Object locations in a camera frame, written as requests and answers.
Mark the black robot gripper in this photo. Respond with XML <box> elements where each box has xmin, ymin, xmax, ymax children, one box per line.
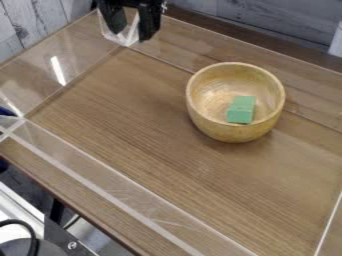
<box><xmin>95</xmin><ymin>0</ymin><xmax>167</xmax><ymax>42</ymax></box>

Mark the green rectangular block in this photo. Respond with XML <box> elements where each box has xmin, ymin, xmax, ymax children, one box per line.
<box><xmin>226</xmin><ymin>96</ymin><xmax>257</xmax><ymax>124</ymax></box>

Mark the light wooden bowl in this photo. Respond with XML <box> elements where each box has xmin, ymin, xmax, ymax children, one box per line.
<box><xmin>186</xmin><ymin>62</ymin><xmax>286</xmax><ymax>143</ymax></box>

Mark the blue object at left edge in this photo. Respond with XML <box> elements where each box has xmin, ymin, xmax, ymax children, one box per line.
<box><xmin>0</xmin><ymin>106</ymin><xmax>16</xmax><ymax>117</ymax></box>

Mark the white object at right edge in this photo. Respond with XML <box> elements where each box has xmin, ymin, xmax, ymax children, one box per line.
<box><xmin>329</xmin><ymin>20</ymin><xmax>342</xmax><ymax>58</ymax></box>

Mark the black metal table leg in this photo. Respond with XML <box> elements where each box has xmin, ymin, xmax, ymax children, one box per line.
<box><xmin>50</xmin><ymin>199</ymin><xmax>66</xmax><ymax>225</ymax></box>

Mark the clear acrylic tray wall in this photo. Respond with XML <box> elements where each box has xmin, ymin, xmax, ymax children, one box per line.
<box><xmin>0</xmin><ymin>13</ymin><xmax>342</xmax><ymax>256</ymax></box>

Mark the black cable loop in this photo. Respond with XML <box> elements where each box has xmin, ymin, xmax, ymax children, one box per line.
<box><xmin>0</xmin><ymin>218</ymin><xmax>42</xmax><ymax>256</ymax></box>

